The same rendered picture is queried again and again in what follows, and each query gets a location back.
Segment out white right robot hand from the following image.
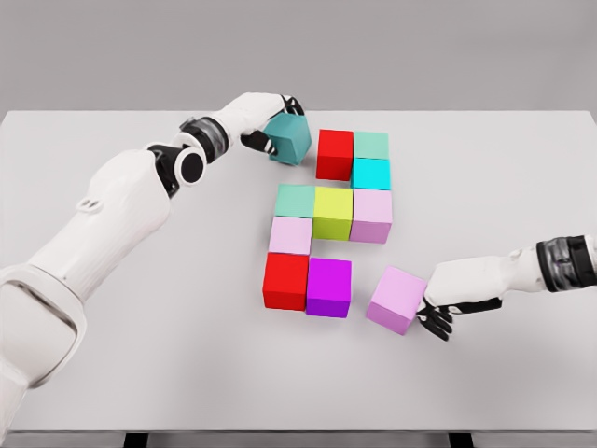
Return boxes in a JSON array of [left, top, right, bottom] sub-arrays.
[[416, 255, 509, 343]]

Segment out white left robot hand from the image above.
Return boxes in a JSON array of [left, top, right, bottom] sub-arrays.
[[221, 91, 305, 157]]

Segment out teal cube block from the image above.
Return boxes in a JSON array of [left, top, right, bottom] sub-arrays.
[[262, 112, 312, 167]]

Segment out light pink cube block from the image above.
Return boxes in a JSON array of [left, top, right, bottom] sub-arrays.
[[365, 265, 428, 336], [348, 188, 394, 245], [268, 216, 312, 257]]

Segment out red cube block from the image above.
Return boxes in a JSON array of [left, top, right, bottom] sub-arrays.
[[315, 129, 354, 182], [262, 252, 311, 311]]

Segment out mint green cube block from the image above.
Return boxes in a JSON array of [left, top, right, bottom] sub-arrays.
[[274, 183, 317, 219], [353, 131, 390, 161]]

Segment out yellow-green cube block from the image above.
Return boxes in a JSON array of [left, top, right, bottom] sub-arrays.
[[311, 186, 354, 242]]

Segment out magenta purple cube block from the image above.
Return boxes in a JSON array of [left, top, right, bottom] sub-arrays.
[[305, 257, 353, 319]]

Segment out cyan cube block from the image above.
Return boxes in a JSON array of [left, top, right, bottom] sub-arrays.
[[349, 157, 392, 191]]

